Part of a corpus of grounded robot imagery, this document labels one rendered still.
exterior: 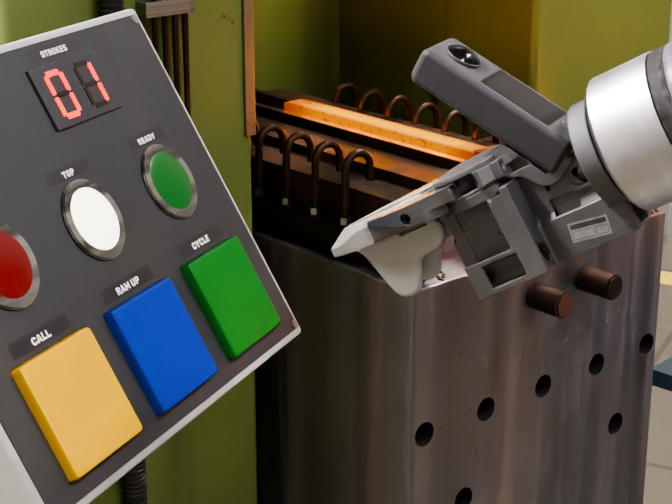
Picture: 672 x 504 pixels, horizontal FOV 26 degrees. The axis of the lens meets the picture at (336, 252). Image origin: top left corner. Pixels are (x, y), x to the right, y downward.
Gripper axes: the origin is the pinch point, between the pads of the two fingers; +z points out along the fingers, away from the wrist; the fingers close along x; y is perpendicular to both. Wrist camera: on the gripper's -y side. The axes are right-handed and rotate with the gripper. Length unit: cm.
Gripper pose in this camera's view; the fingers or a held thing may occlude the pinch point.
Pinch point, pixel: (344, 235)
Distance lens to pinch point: 100.6
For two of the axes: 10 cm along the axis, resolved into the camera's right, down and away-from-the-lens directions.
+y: 4.6, 8.8, 0.9
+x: 4.0, -3.0, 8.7
